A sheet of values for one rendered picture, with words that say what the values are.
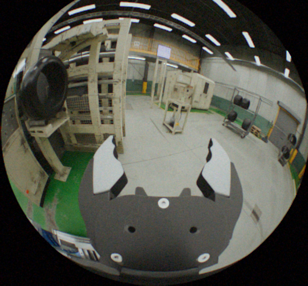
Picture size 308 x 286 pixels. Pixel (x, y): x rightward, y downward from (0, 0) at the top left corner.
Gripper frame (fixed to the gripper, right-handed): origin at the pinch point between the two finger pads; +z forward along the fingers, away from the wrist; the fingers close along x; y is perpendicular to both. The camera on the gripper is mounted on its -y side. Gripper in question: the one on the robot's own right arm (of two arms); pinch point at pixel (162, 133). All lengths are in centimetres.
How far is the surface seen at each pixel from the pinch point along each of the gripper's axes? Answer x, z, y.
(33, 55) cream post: -114, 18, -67
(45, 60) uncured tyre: -80, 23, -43
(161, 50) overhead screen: 1, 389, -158
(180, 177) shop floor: 32, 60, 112
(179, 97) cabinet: 86, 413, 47
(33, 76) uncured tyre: -79, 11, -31
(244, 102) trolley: 348, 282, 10
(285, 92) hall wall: 1016, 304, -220
